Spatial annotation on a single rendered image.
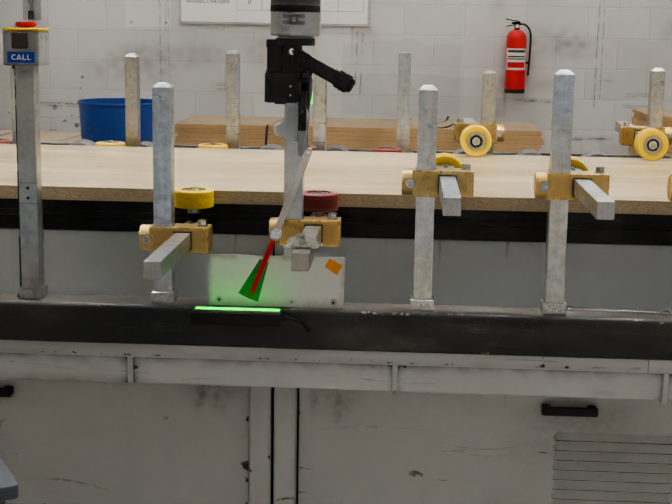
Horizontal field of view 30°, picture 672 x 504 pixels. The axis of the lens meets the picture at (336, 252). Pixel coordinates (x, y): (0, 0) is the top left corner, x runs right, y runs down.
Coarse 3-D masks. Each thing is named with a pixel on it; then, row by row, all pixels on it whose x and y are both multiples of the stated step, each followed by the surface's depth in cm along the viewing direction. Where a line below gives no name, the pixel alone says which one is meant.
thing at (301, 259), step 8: (312, 216) 248; (320, 216) 249; (312, 232) 230; (320, 232) 236; (320, 240) 236; (304, 248) 214; (312, 248) 217; (296, 256) 210; (304, 256) 210; (312, 256) 217; (296, 264) 210; (304, 264) 210
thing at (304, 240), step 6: (300, 234) 220; (306, 234) 217; (288, 240) 218; (294, 240) 214; (300, 240) 215; (306, 240) 216; (312, 240) 215; (288, 246) 214; (294, 246) 213; (300, 246) 214; (306, 246) 214; (312, 246) 213; (318, 246) 214
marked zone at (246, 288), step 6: (258, 264) 239; (252, 270) 240; (264, 270) 240; (252, 276) 240; (264, 276) 240; (246, 282) 240; (252, 282) 240; (246, 288) 240; (258, 288) 240; (246, 294) 241; (252, 294) 241; (258, 294) 241
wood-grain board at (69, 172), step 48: (0, 144) 335; (0, 192) 257; (48, 192) 256; (96, 192) 256; (144, 192) 255; (240, 192) 254; (384, 192) 255; (480, 192) 257; (528, 192) 258; (624, 192) 261
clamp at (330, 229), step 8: (304, 216) 242; (272, 224) 238; (288, 224) 238; (296, 224) 238; (304, 224) 238; (312, 224) 237; (320, 224) 237; (328, 224) 237; (336, 224) 237; (288, 232) 238; (296, 232) 238; (328, 232) 238; (336, 232) 237; (280, 240) 238; (328, 240) 238; (336, 240) 238
